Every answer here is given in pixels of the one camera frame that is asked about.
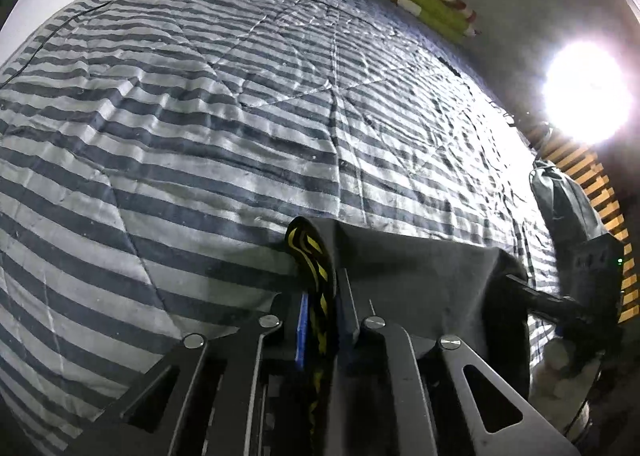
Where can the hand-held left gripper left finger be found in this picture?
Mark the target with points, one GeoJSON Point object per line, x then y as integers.
{"type": "Point", "coordinates": [301, 333]}

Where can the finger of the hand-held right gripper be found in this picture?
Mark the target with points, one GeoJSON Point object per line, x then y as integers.
{"type": "Point", "coordinates": [545, 300]}

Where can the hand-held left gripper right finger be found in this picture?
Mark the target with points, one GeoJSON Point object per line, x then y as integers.
{"type": "Point", "coordinates": [345, 303]}

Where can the black pants with yellow stripes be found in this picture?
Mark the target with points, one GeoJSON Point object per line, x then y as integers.
{"type": "Point", "coordinates": [410, 276]}

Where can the dark grey pillow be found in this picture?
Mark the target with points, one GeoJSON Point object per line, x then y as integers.
{"type": "Point", "coordinates": [567, 206]}

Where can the wooden slatted headboard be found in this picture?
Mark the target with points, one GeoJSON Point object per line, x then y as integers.
{"type": "Point", "coordinates": [602, 186]}

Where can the bright round lamp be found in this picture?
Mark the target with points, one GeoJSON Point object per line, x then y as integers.
{"type": "Point", "coordinates": [587, 92]}

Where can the grey white striped blanket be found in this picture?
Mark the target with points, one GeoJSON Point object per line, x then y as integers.
{"type": "Point", "coordinates": [210, 136]}

